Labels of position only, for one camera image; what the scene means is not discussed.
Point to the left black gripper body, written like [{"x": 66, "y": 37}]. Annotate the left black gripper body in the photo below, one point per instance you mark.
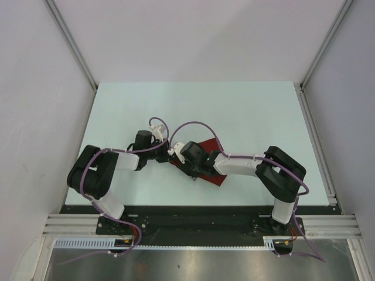
[{"x": 160, "y": 153}]

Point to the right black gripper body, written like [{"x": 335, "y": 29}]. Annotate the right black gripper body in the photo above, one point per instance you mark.
[{"x": 191, "y": 169}]

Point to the dark red cloth napkin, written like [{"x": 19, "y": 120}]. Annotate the dark red cloth napkin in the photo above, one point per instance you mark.
[{"x": 209, "y": 145}]

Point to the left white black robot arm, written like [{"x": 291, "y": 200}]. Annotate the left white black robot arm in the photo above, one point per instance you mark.
[{"x": 93, "y": 172}]

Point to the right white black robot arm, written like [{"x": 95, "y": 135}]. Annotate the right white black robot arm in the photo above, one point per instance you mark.
[{"x": 278, "y": 172}]

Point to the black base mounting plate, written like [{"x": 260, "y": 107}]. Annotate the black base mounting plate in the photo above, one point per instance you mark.
[{"x": 199, "y": 226}]

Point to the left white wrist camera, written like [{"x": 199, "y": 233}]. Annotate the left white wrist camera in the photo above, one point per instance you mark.
[{"x": 157, "y": 131}]

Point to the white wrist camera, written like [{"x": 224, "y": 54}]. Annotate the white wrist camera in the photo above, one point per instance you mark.
[
  {"x": 157, "y": 131},
  {"x": 176, "y": 151}
]

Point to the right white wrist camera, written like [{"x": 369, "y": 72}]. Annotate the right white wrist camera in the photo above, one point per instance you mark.
[{"x": 176, "y": 151}]

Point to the right white cable duct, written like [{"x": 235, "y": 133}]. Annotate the right white cable duct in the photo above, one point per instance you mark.
[{"x": 275, "y": 242}]

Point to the white cable duct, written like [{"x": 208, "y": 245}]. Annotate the white cable duct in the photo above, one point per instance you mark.
[
  {"x": 275, "y": 242},
  {"x": 92, "y": 243}
]

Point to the left white cable duct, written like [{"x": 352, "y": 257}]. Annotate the left white cable duct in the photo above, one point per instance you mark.
[{"x": 92, "y": 243}]

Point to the front aluminium extrusion rail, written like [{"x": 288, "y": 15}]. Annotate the front aluminium extrusion rail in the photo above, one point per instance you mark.
[{"x": 71, "y": 225}]

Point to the right aluminium table rail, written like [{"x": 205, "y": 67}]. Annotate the right aluminium table rail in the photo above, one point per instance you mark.
[{"x": 317, "y": 147}]

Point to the left aluminium frame post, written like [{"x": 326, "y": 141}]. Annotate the left aluminium frame post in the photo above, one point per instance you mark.
[{"x": 62, "y": 26}]

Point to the aluminium frame post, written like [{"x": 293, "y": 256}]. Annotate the aluminium frame post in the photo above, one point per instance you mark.
[
  {"x": 62, "y": 26},
  {"x": 327, "y": 41}
]

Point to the right aluminium frame post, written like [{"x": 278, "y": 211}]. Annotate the right aluminium frame post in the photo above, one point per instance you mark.
[{"x": 327, "y": 41}]

